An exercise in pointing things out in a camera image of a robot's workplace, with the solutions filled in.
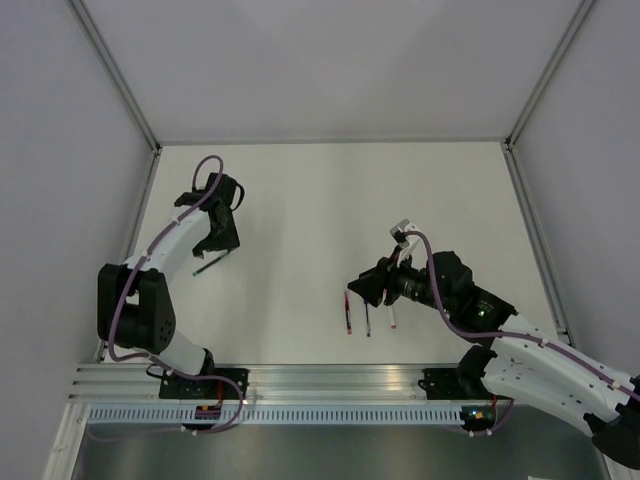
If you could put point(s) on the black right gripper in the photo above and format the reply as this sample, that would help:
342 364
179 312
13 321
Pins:
371 282

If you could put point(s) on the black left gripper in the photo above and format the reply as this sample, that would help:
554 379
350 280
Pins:
228 242

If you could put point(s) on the green pen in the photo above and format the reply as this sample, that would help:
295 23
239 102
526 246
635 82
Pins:
211 263

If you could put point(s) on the blue ballpoint pen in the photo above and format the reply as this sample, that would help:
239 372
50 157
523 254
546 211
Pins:
368 330

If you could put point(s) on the white acrylic marker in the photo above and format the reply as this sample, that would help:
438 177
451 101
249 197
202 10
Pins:
391 316

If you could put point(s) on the red pink pen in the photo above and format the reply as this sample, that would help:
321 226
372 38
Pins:
347 312

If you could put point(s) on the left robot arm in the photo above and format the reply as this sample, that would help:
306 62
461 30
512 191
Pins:
135 314

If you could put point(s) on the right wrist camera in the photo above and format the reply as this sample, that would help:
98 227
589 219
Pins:
405 243

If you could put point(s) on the left aluminium frame post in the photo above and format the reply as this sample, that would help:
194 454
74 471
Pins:
104 55

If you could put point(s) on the aluminium frame post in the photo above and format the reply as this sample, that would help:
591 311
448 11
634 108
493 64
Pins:
569 35
104 55

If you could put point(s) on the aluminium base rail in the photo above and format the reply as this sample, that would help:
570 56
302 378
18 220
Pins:
267 384

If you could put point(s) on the white slotted cable duct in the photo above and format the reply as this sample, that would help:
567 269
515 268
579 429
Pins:
276 414

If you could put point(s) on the right aluminium frame post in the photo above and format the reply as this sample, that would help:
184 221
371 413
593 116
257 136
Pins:
569 35

